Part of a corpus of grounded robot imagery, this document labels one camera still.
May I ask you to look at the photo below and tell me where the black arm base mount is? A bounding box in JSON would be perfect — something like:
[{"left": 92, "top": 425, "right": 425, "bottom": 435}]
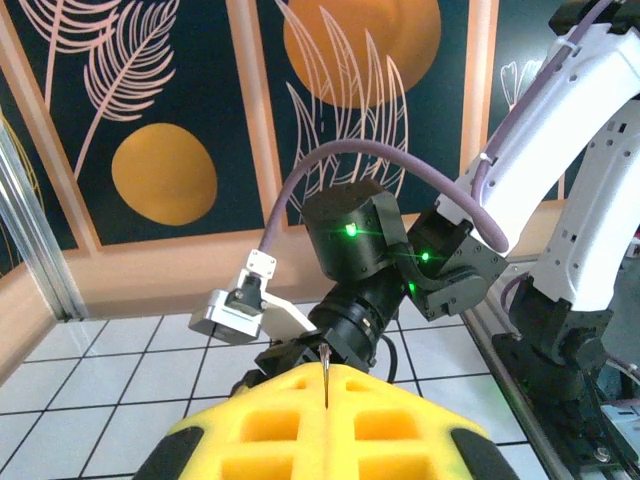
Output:
[{"left": 492, "top": 329, "right": 609, "bottom": 454}]

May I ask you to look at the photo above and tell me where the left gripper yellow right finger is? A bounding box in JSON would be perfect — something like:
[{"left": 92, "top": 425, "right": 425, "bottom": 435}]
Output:
[{"left": 324, "top": 363, "right": 507, "bottom": 480}]

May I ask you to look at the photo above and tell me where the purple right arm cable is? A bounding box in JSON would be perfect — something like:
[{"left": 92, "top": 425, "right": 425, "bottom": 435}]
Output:
[{"left": 258, "top": 0, "right": 621, "bottom": 256}]

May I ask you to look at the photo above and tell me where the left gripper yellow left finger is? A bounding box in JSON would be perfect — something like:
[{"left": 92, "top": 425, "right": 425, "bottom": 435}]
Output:
[{"left": 134, "top": 362, "right": 329, "bottom": 480}]

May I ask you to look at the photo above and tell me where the long aluminium base rail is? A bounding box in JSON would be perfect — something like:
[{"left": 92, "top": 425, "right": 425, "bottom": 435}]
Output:
[{"left": 462, "top": 307, "right": 640, "bottom": 480}]

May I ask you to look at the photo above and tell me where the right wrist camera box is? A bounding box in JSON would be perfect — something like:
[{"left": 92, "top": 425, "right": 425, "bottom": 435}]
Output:
[{"left": 188, "top": 248, "right": 318, "bottom": 347}]

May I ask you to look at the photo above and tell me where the aluminium frame post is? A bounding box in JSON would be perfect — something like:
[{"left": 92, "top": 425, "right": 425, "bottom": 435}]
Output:
[{"left": 0, "top": 119, "right": 89, "bottom": 321}]

